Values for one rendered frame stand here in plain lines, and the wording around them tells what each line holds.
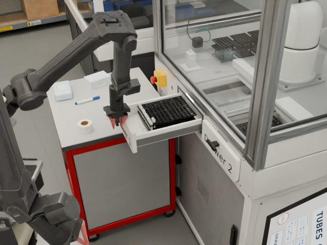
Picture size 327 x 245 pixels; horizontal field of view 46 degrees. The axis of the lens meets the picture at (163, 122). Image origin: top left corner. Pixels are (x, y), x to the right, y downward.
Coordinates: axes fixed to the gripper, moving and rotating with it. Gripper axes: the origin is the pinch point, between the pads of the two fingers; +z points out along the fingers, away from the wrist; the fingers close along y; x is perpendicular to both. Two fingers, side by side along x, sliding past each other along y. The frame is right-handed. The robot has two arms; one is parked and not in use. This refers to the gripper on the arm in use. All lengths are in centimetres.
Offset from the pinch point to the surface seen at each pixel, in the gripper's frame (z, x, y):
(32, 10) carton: 62, 371, 9
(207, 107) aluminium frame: -11.7, -16.2, 34.3
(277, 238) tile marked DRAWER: -12, -84, 18
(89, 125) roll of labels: 10.2, 20.0, -7.5
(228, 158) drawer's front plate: -2, -39, 32
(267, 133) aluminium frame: -23, -54, 34
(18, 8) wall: 70, 413, -4
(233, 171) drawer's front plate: 1, -43, 32
